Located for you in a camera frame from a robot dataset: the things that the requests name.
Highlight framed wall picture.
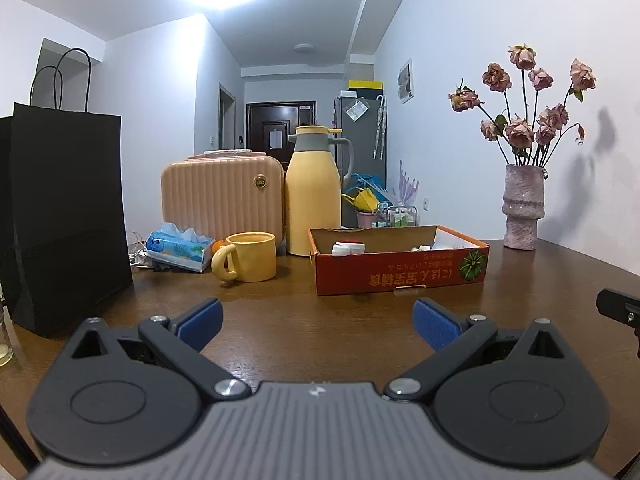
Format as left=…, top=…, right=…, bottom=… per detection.
left=397, top=57, right=415, bottom=106

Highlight blue tissue pack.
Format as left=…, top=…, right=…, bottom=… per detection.
left=145, top=222, right=217, bottom=274

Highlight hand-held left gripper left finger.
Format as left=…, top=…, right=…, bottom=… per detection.
left=50, top=298, right=253, bottom=403

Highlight dark brown entrance door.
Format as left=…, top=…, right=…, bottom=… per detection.
left=246, top=101, right=317, bottom=153

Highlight purple flower wall sticker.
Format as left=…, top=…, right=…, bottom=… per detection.
left=391, top=160, right=420, bottom=206

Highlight white folded umbrella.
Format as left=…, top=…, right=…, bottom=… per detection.
left=374, top=94, right=388, bottom=161

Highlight pink stone vase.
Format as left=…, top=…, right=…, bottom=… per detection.
left=502, top=164, right=548, bottom=251

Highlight white red cable bundle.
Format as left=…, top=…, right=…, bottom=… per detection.
left=129, top=230, right=153, bottom=267

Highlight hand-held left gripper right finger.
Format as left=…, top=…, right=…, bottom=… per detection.
left=382, top=297, right=588, bottom=403

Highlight yellow mug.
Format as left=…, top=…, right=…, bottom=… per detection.
left=211, top=232, right=277, bottom=283

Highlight grey side door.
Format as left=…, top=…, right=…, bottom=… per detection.
left=218, top=82, right=237, bottom=153

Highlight grey refrigerator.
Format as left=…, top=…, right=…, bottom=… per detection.
left=334, top=92, right=388, bottom=196

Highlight bunch of dried roses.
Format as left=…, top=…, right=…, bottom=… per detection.
left=448, top=43, right=598, bottom=168

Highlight pink ribbed suitcase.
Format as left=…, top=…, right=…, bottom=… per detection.
left=161, top=150, right=286, bottom=256

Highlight yellow thermos jug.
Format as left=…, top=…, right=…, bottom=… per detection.
left=285, top=125, right=355, bottom=257

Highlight blue plastic bag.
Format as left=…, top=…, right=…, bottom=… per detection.
left=350, top=173, right=388, bottom=196

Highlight yellow plastic object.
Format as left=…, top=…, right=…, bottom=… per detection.
left=342, top=187, right=381, bottom=211

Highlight orange cardboard box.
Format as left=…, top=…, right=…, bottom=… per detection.
left=307, top=225, right=491, bottom=297

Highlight wire storage rack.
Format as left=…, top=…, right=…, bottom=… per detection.
left=377, top=202, right=418, bottom=228

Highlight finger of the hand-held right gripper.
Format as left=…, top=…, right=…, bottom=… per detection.
left=596, top=287, right=640, bottom=356

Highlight black paper bag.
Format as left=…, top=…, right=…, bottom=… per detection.
left=0, top=48, right=135, bottom=339

